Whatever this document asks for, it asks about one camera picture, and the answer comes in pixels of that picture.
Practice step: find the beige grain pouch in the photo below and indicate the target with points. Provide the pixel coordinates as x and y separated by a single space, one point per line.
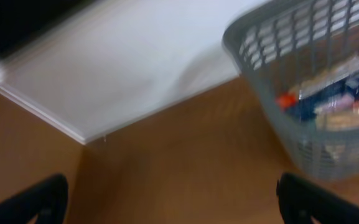
339 121

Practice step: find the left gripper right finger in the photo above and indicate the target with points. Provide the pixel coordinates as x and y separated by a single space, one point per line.
301 201

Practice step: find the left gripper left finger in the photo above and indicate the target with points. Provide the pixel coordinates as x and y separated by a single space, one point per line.
46 202

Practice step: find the grey plastic basket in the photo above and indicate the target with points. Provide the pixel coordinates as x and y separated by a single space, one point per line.
283 43

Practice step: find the blue Kleenex tissue multipack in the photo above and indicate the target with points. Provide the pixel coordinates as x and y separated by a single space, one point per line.
337 96

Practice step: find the red spaghetti pasta packet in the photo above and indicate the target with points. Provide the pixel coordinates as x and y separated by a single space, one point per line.
324 79

